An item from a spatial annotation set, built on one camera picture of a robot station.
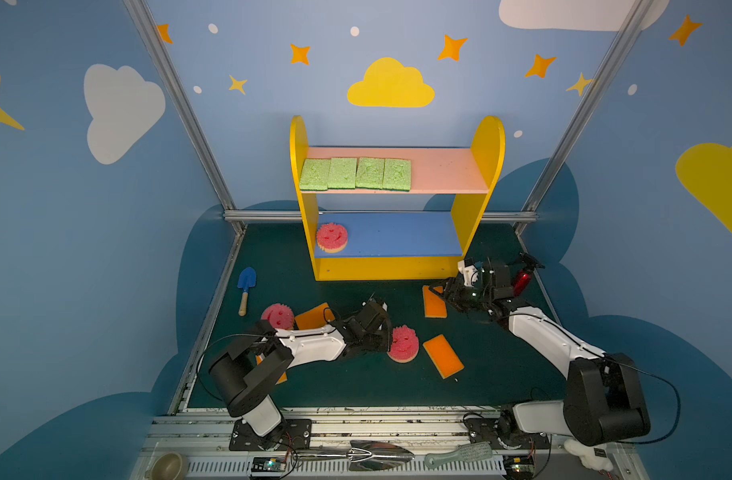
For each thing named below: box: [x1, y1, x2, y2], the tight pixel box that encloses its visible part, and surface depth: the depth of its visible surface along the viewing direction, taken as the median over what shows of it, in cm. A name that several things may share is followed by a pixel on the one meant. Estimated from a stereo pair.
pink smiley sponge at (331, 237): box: [316, 222, 348, 253], surface depth 97 cm
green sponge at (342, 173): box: [327, 157, 357, 190], surface depth 77 cm
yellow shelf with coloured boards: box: [290, 115, 506, 281], surface depth 83 cm
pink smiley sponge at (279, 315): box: [261, 303, 295, 330], surface depth 95 cm
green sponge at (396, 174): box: [382, 158, 411, 192], surface depth 76 cm
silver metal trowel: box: [292, 440, 415, 471], surface depth 72 cm
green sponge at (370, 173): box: [355, 157, 385, 190], surface depth 77 cm
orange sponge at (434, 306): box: [422, 285, 447, 318], surface depth 99 cm
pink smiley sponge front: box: [387, 325, 419, 363], surface depth 88 cm
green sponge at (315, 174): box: [300, 158, 331, 191], surface depth 76 cm
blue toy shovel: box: [237, 267, 257, 317], surface depth 106 cm
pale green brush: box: [424, 442, 493, 469], surface depth 73 cm
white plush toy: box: [563, 439, 614, 471], surface depth 71 cm
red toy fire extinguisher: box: [514, 252, 545, 296], surface depth 96 cm
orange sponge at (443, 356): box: [422, 334, 465, 379], surface depth 89 cm
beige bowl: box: [150, 452, 188, 480], surface depth 69 cm
